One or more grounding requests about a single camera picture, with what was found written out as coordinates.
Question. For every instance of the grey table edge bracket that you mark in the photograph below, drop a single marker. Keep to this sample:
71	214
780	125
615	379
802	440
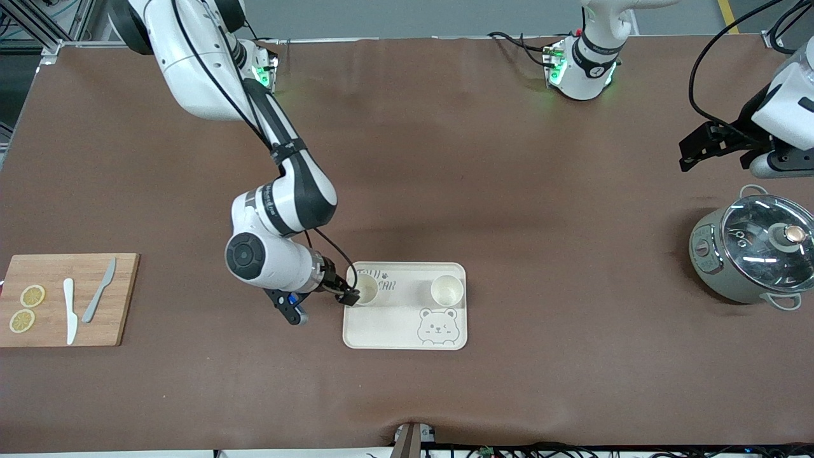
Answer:
410	442

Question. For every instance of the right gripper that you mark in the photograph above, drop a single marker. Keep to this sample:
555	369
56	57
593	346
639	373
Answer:
329	278

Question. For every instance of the white IKEA cup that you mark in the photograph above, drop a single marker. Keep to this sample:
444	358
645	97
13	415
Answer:
369	292
446	291

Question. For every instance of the white bear print tray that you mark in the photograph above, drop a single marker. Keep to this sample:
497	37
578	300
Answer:
394	324

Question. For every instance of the white plastic knife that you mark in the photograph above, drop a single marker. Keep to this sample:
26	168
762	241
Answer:
70	312

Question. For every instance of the grey plastic knife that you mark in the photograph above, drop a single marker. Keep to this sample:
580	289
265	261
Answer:
98	292

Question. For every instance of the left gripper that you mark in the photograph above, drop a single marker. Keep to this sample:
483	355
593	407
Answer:
736	138

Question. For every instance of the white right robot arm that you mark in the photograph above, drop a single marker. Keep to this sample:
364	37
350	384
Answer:
280	254

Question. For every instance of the glass pot lid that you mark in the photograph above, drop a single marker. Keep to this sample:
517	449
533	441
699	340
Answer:
757	248

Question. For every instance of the green electric cooking pot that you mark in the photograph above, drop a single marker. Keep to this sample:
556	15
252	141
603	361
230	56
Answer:
706	267

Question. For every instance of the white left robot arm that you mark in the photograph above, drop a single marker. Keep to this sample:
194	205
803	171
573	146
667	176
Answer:
792	95

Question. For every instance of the wooden cutting board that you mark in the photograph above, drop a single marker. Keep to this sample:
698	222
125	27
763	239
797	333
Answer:
51	267

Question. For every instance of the aluminium frame profile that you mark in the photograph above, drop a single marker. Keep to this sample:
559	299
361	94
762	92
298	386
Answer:
776	39
38	28

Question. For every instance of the yellow lemon slice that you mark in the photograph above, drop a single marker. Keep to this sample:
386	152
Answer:
32	296
22	320

